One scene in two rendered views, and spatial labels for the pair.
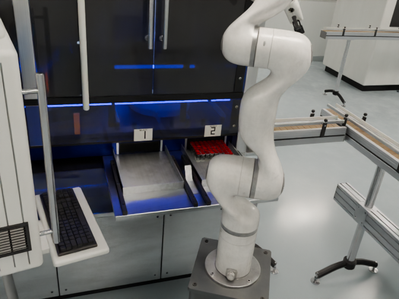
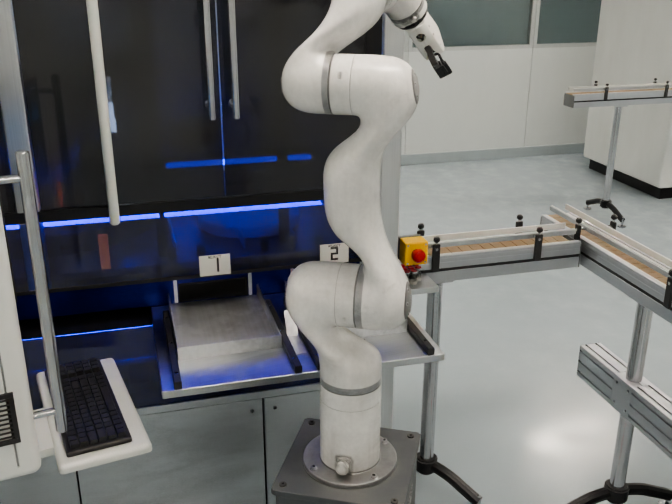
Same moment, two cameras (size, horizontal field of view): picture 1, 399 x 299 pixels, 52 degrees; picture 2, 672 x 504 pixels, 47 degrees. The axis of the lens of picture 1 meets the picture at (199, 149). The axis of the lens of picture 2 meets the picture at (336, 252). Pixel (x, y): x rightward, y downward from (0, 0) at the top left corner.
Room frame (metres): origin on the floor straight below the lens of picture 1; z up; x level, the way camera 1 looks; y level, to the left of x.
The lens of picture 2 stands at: (-0.27, -0.23, 1.82)
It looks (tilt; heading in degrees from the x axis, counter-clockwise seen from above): 21 degrees down; 5
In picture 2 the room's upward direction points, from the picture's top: straight up
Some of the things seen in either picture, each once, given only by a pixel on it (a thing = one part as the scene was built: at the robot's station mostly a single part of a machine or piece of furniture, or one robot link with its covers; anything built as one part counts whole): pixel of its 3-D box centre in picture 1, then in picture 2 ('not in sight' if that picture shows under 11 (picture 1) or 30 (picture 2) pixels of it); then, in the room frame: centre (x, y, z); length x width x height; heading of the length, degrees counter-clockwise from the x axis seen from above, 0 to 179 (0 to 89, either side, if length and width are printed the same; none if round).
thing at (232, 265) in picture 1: (236, 247); (350, 420); (1.05, -0.15, 0.95); 0.19 x 0.19 x 0.18
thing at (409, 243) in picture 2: not in sight; (412, 250); (1.91, -0.28, 0.99); 0.08 x 0.07 x 0.07; 20
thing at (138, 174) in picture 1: (146, 167); (221, 319); (1.59, 0.23, 0.90); 0.34 x 0.26 x 0.04; 20
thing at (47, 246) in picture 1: (58, 224); (72, 413); (1.27, 0.53, 0.79); 0.45 x 0.28 x 0.03; 30
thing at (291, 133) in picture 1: (290, 128); (478, 248); (2.14, -0.50, 0.92); 0.69 x 0.16 x 0.16; 110
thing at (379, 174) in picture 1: (364, 218); (629, 403); (1.98, -1.00, 0.46); 0.09 x 0.09 x 0.77; 20
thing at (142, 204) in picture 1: (186, 177); (288, 331); (1.59, 0.05, 0.87); 0.70 x 0.48 x 0.02; 110
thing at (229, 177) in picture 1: (233, 191); (334, 322); (1.05, -0.12, 1.16); 0.19 x 0.12 x 0.24; 83
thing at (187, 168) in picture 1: (191, 178); (294, 331); (1.51, 0.02, 0.91); 0.14 x 0.03 x 0.06; 19
